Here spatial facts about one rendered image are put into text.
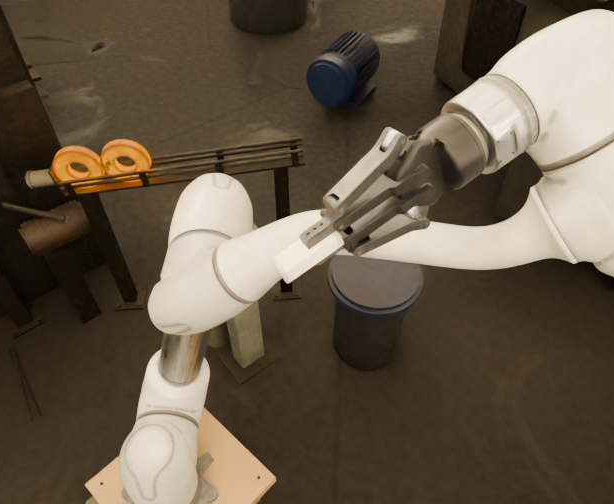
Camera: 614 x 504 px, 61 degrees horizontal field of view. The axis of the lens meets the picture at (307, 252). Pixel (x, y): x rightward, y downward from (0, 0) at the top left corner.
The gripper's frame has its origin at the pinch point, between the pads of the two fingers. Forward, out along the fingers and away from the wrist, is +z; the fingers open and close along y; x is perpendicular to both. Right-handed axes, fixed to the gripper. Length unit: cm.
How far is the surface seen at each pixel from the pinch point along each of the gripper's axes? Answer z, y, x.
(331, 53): -107, 95, 227
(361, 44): -126, 100, 227
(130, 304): 50, 100, 145
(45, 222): 50, 46, 138
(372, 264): -32, 95, 79
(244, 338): 18, 101, 92
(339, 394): 2, 132, 71
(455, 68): -169, 135, 204
